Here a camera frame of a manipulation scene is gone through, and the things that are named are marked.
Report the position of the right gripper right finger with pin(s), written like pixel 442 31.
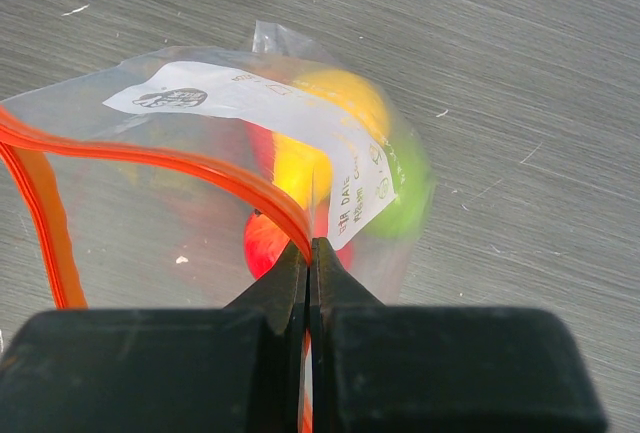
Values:
pixel 379 368

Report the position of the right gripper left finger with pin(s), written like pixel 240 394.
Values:
pixel 239 368

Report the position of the clear orange zip bag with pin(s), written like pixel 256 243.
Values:
pixel 139 179

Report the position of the yellow pear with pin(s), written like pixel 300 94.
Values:
pixel 304 172

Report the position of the red apple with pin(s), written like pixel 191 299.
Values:
pixel 264 242

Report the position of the red yellow mango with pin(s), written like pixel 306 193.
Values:
pixel 261 141

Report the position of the green apple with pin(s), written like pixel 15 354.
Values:
pixel 414 184

